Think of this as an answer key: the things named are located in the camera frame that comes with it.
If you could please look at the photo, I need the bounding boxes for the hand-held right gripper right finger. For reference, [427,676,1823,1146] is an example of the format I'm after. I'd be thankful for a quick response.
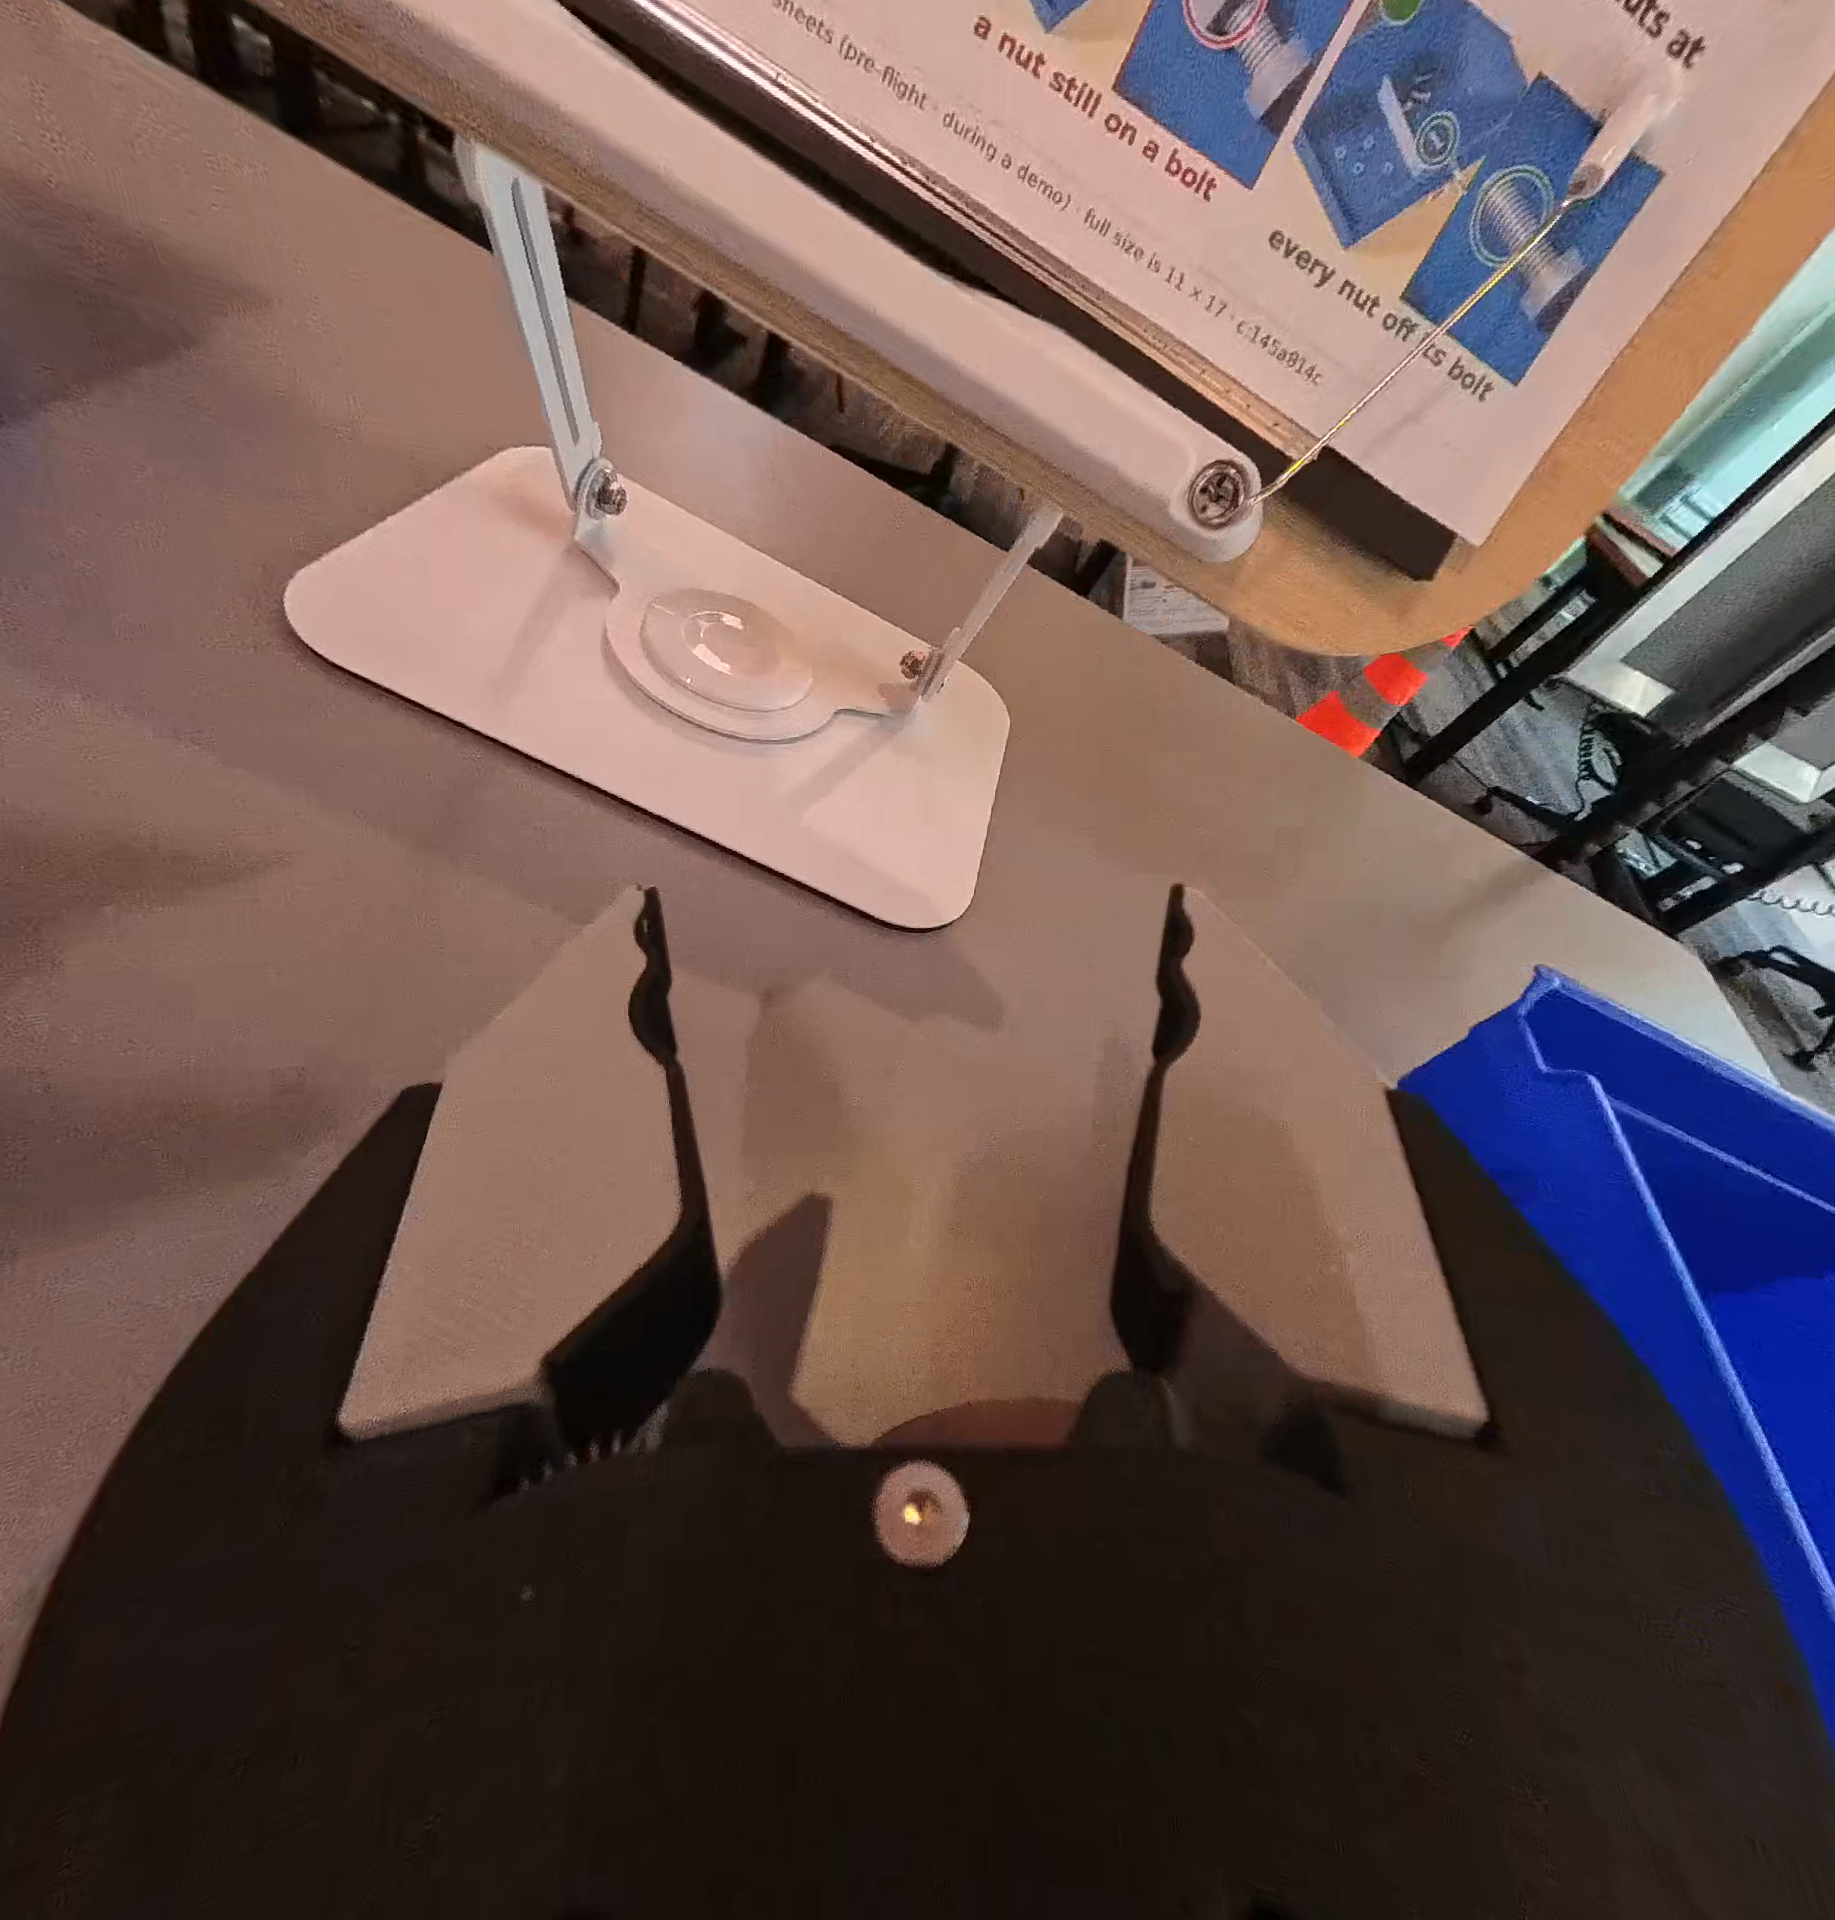
[1107,884,1491,1442]

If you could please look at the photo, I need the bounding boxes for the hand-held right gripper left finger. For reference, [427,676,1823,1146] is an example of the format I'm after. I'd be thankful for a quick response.
[331,884,724,1442]

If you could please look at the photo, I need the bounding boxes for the blue plastic bin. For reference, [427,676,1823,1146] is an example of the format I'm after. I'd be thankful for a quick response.
[1396,967,1835,1920]

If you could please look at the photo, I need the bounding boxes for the orange striped cone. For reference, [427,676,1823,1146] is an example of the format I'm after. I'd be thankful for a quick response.
[1297,627,1469,761]

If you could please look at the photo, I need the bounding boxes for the white document stand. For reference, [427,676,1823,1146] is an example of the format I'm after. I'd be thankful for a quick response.
[249,0,1835,931]

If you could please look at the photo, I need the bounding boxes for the printed instruction sheet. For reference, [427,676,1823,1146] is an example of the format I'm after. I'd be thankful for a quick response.
[723,0,1835,551]

